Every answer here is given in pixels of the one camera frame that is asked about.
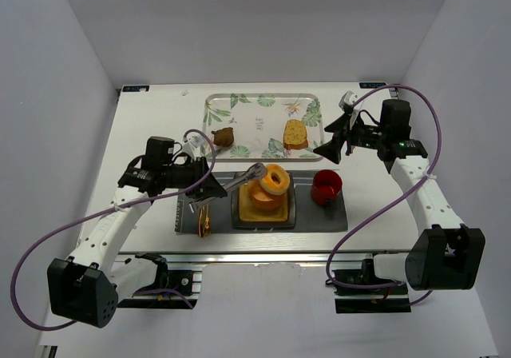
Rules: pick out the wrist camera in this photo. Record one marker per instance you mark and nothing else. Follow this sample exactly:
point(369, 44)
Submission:
point(347, 100)
point(193, 143)

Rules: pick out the gold spoon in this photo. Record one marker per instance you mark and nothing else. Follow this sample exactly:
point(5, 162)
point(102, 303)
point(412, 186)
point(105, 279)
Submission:
point(206, 222)

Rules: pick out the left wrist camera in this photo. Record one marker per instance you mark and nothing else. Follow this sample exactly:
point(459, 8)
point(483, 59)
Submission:
point(193, 143)

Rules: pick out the metal serving tongs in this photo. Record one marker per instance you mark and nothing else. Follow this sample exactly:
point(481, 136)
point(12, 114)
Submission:
point(255, 172)

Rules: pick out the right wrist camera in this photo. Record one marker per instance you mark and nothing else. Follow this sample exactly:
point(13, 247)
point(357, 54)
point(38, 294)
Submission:
point(347, 100)

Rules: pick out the brown chocolate croissant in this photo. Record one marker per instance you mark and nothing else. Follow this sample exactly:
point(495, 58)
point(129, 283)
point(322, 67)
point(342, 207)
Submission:
point(223, 137)

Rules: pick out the round orange bread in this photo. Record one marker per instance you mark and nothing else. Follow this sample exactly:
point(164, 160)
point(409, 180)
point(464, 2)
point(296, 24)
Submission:
point(262, 199)

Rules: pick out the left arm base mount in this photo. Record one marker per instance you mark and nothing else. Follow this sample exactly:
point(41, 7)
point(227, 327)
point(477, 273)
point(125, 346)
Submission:
point(174, 281)

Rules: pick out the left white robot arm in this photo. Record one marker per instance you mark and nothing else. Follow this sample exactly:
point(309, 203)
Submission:
point(87, 286)

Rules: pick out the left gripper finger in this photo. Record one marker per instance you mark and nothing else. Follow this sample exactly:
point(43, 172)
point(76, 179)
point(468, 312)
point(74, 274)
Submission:
point(209, 190)
point(202, 168)

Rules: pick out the brown bread slice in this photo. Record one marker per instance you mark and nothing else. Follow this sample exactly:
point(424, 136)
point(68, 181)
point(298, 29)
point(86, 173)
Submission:
point(295, 135)

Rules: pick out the square black gold plate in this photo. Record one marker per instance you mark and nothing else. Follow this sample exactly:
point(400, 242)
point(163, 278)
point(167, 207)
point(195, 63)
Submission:
point(246, 216)

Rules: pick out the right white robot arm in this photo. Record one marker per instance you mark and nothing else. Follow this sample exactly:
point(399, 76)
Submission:
point(447, 253)

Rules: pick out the orange glazed donut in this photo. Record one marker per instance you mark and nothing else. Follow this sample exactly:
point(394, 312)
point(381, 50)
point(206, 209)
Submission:
point(276, 181)

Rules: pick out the red cup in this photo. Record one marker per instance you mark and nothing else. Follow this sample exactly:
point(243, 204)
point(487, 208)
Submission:
point(326, 187)

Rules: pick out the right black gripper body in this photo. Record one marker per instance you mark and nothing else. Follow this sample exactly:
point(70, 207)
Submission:
point(344, 135)

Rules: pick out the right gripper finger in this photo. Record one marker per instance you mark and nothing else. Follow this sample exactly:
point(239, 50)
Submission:
point(341, 127)
point(330, 150)

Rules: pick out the leaf-pattern serving tray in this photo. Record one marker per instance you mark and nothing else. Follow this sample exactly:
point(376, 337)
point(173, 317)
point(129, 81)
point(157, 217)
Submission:
point(258, 122)

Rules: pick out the grey placemat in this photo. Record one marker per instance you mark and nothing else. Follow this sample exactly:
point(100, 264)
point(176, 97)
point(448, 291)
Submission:
point(310, 217)

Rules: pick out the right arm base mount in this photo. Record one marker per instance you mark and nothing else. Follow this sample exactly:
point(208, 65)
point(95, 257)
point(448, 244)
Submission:
point(366, 300)

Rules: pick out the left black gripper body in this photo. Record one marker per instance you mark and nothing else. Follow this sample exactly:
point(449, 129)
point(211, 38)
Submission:
point(203, 177)

